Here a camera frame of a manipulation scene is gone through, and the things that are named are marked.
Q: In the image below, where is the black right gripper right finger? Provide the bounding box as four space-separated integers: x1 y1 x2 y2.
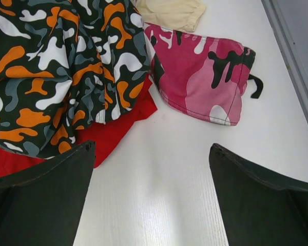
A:
209 143 308 245

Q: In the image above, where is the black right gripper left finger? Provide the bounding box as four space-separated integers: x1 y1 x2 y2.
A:
0 141 95 245

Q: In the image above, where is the red cloth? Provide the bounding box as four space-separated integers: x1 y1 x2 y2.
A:
0 77 157 178

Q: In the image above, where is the orange grey camouflage cloth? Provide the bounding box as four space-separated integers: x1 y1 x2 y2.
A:
0 1 149 159

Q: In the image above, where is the pink camouflage cloth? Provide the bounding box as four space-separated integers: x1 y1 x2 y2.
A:
144 23 263 126

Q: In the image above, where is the cream beige cloth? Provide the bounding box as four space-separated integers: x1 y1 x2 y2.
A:
136 0 206 33

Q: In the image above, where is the right aluminium frame post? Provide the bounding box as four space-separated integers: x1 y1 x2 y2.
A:
262 1 308 124

